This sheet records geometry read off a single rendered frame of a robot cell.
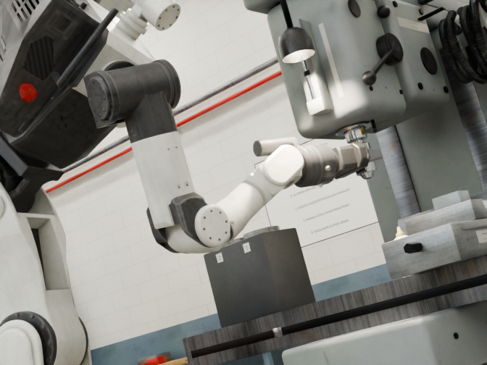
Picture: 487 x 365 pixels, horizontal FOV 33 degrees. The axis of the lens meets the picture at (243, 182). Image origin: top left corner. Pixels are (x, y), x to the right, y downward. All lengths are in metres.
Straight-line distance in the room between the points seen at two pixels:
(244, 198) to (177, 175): 0.17
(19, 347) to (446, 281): 0.83
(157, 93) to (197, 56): 6.42
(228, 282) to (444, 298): 0.59
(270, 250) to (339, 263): 5.03
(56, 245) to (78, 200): 7.37
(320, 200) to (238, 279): 5.04
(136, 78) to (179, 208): 0.24
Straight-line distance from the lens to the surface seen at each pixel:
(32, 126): 1.66
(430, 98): 1.99
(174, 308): 8.22
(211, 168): 7.75
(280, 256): 1.94
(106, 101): 1.48
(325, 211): 6.98
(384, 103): 1.82
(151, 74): 1.52
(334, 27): 1.82
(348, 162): 1.78
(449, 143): 2.17
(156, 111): 1.50
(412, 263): 1.58
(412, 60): 1.97
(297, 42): 1.71
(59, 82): 1.59
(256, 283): 1.95
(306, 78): 1.80
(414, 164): 2.22
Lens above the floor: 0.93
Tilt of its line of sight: 10 degrees up
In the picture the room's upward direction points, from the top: 15 degrees counter-clockwise
